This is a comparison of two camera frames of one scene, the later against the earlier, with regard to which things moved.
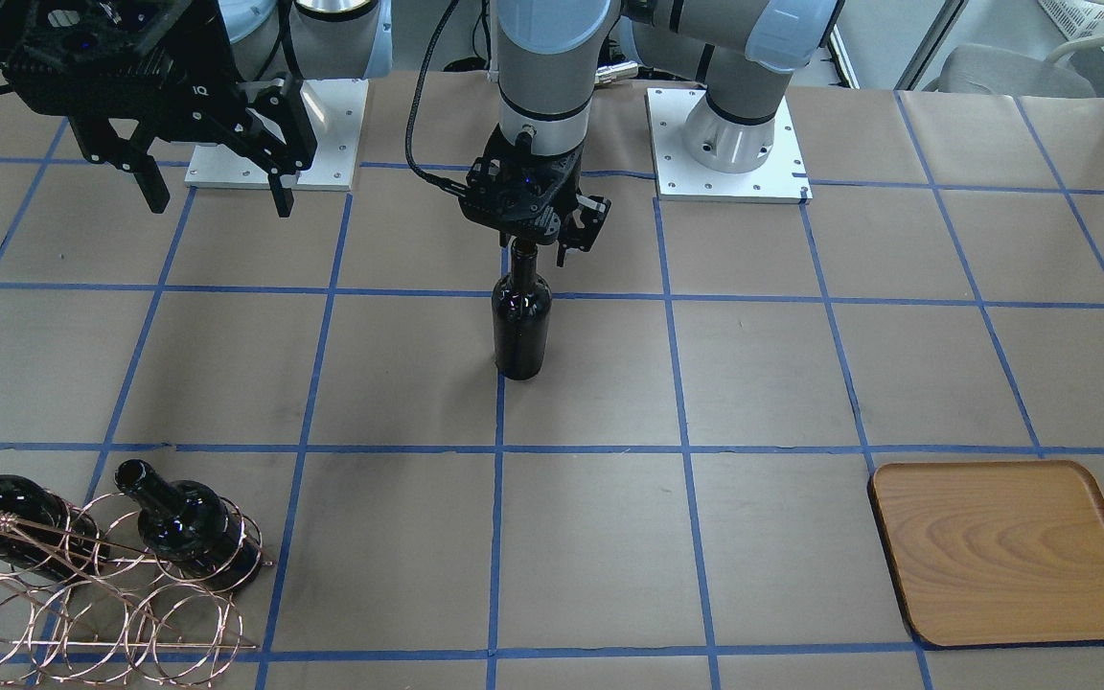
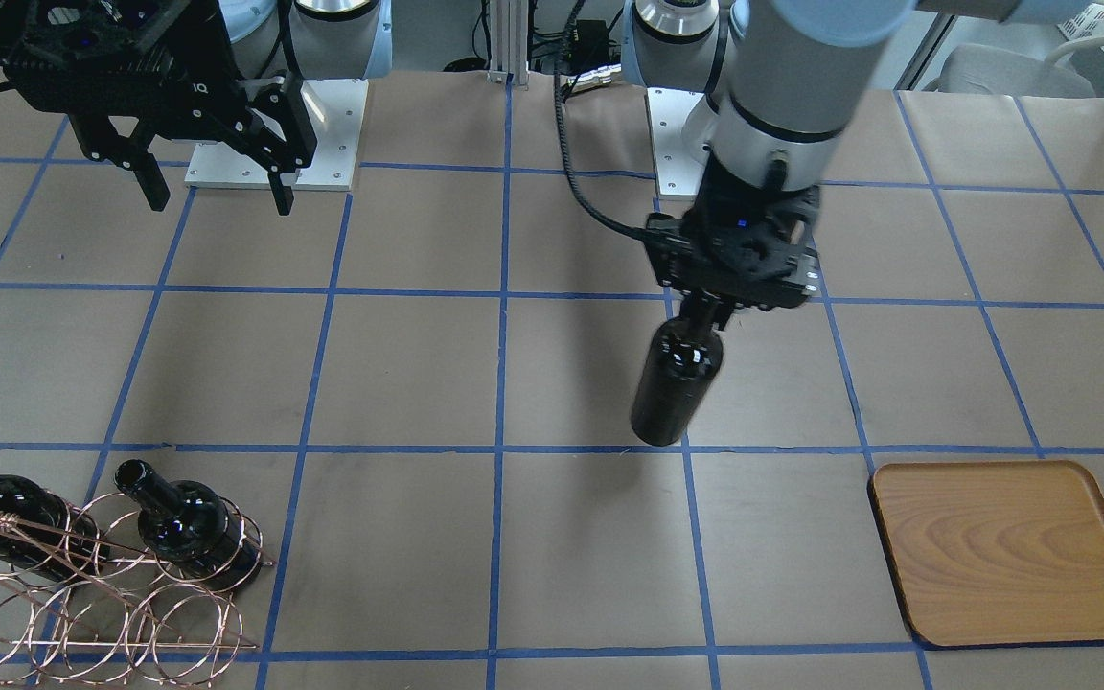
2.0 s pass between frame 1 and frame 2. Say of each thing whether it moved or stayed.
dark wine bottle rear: stayed
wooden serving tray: stayed
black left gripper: moved
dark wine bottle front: moved
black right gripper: stayed
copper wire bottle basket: stayed
